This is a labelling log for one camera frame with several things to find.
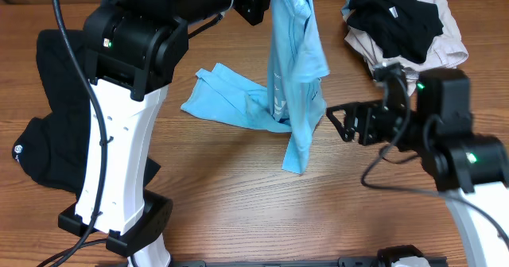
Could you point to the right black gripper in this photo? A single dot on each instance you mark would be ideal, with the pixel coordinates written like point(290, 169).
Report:
point(367, 110)

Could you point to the light blue printed t-shirt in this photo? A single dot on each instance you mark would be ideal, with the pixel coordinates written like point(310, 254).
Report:
point(291, 102)

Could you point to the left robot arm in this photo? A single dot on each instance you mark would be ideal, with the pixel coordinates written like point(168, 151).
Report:
point(132, 48)

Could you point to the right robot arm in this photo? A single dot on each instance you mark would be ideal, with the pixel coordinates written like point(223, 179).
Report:
point(470, 170)

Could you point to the light blue folded garment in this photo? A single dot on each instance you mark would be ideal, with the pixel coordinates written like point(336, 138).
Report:
point(345, 10)

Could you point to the black folded garment top right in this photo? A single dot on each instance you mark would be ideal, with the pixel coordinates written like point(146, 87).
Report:
point(403, 28)

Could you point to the beige folded garment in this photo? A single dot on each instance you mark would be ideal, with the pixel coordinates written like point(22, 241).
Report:
point(446, 50)

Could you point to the black garment on left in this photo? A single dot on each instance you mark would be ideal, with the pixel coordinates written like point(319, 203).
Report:
point(53, 150)

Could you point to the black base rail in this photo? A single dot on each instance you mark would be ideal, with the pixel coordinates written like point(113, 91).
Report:
point(340, 262)

